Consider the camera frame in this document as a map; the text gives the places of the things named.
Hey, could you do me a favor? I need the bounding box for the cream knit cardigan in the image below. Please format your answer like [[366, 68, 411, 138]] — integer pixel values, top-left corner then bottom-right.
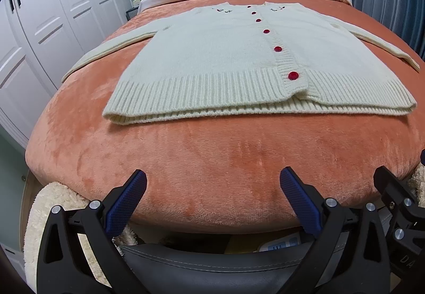
[[75, 2, 419, 125]]

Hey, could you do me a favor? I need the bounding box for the cream fluffy rug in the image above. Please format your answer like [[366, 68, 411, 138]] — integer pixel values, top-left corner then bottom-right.
[[24, 182, 137, 293]]

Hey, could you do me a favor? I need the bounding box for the black leather stool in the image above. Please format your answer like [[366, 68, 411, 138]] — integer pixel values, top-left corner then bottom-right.
[[122, 242, 312, 293]]

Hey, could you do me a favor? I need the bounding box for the white wardrobe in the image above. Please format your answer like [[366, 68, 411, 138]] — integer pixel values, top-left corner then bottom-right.
[[1, 0, 133, 146]]

